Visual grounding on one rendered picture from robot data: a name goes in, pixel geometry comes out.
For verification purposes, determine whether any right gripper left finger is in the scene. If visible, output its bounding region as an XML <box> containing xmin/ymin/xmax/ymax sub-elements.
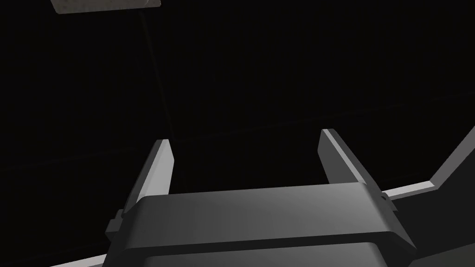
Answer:
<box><xmin>122</xmin><ymin>139</ymin><xmax>175</xmax><ymax>215</ymax></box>

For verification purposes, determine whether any pale grey slab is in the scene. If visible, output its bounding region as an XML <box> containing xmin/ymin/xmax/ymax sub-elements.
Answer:
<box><xmin>50</xmin><ymin>0</ymin><xmax>162</xmax><ymax>15</ymax></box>

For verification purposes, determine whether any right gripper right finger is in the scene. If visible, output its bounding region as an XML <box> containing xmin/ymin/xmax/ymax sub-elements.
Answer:
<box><xmin>317</xmin><ymin>128</ymin><xmax>383</xmax><ymax>193</ymax></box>

